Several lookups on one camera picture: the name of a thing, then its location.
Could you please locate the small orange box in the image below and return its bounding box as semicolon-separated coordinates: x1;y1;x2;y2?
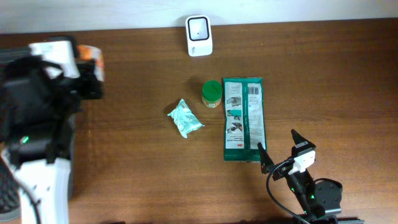
77;45;105;82

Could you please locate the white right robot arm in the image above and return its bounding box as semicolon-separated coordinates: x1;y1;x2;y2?
257;129;365;224

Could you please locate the white barcode scanner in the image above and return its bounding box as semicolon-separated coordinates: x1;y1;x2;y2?
185;15;213;57

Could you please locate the green 3M wipes packet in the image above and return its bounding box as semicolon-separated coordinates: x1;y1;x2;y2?
223;78;267;162

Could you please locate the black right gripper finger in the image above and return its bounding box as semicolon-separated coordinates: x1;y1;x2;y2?
257;142;274;174
290;129;311;146

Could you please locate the green lid jar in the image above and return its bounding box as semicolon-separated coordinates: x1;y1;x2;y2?
202;80;223;108

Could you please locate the black right camera cable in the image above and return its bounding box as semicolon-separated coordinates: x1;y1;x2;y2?
266;158;312;224

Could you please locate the mint green small packet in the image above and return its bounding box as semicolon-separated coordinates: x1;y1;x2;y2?
167;99;204;138

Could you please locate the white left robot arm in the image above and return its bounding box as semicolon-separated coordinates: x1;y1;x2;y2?
1;56;103;223

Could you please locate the grey plastic basket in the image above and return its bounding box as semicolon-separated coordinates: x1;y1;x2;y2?
0;46;75;222

